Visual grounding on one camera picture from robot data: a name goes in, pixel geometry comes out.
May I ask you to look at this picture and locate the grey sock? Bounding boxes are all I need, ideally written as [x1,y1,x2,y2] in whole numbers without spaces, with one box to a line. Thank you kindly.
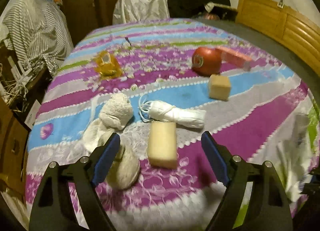
[106,145,140,190]

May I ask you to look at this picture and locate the wooden chest of drawers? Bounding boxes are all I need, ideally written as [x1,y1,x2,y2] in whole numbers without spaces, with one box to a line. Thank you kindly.
[1,100,28,196]

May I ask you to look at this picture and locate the white product box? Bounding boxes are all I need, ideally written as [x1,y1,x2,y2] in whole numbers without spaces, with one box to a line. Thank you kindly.
[24,100,41,129]

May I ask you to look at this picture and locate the cream rolled sock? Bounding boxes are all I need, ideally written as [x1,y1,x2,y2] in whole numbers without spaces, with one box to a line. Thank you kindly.
[82,93,133,153]

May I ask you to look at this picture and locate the beige sponge block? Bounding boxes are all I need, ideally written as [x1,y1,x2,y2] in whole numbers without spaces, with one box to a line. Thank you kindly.
[208,74,232,101]
[147,121,177,169]

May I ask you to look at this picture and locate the grey mattress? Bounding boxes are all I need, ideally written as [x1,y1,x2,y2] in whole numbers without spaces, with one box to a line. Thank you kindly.
[196,18,320,104]

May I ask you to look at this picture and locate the orange crinkled wrapper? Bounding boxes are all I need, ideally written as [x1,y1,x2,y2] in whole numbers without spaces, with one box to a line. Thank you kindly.
[93,50,123,80]

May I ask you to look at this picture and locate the pink rectangular box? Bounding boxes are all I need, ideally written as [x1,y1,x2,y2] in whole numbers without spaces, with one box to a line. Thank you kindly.
[216,46,252,72]

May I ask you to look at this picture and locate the red apple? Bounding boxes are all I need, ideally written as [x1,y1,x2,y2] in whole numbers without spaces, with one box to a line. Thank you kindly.
[191,47,222,76]

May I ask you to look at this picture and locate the striped floral bed sheet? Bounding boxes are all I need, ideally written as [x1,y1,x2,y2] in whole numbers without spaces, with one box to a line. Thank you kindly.
[25,19,319,230]

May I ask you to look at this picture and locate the grey striped draped cloth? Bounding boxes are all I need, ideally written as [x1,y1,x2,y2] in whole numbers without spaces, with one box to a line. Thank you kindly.
[2,0,73,77]

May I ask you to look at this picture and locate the wooden bed headboard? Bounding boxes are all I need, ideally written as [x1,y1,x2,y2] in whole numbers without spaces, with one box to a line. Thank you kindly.
[235,0,320,75]

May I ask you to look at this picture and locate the black clothing pile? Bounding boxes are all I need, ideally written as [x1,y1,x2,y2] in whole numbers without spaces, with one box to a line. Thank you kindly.
[166,0,232,19]

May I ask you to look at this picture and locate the silver crinkled chair cover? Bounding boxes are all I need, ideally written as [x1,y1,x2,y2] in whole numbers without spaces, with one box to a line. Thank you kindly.
[112,0,170,25]

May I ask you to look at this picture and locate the white router with cables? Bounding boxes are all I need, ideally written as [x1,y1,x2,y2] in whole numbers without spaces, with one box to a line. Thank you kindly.
[1,55,34,106]

